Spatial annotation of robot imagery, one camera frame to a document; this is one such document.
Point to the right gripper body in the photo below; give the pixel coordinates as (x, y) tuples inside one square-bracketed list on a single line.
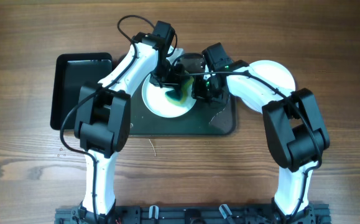
[(205, 89)]

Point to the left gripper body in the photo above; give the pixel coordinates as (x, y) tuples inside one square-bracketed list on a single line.
[(165, 60)]

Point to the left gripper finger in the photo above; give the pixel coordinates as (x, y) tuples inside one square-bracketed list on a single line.
[(176, 53), (167, 76)]

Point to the green yellow sponge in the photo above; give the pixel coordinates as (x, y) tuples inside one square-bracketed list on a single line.
[(178, 96)]

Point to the white plate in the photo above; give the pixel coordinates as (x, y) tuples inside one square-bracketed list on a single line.
[(156, 101), (275, 74)]

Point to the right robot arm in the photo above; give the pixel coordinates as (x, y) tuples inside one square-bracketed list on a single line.
[(294, 128)]

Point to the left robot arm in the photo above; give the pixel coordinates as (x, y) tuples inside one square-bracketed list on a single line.
[(103, 114)]

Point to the dark grey serving tray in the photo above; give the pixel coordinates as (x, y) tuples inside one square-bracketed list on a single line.
[(204, 119)]

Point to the black rectangular water tub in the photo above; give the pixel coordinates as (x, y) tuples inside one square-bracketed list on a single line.
[(71, 72)]

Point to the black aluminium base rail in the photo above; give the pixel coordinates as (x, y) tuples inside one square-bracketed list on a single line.
[(255, 213)]

